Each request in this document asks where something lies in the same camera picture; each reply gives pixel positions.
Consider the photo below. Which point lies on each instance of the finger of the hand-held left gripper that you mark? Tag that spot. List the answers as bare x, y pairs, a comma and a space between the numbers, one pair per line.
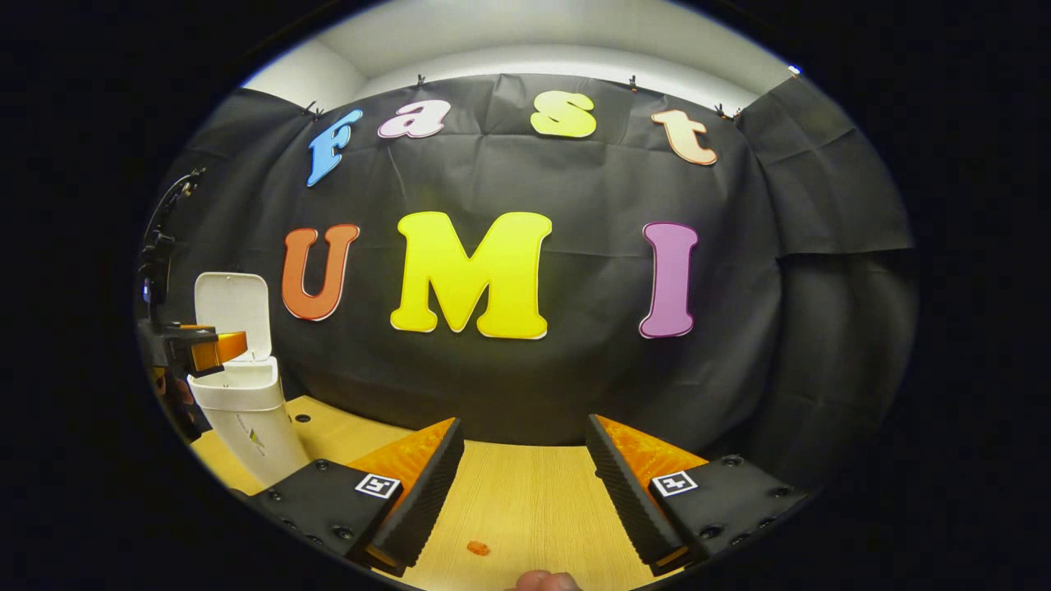
218, 350

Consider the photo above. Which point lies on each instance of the wooden desktop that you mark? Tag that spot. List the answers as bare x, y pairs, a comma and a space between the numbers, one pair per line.
525, 509

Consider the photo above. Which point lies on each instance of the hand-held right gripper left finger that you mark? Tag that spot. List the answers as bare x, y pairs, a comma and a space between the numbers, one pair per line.
431, 501

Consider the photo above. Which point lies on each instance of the black backdrop cloth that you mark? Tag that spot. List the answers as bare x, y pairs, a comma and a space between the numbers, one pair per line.
591, 180

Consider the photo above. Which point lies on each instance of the white desktop garbage bin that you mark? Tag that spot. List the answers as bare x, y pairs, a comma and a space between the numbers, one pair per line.
246, 410

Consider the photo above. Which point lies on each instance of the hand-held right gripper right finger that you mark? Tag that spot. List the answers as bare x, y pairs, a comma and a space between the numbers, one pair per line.
628, 501

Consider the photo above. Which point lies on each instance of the orange paper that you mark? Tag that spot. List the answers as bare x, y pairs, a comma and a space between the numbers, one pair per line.
478, 547

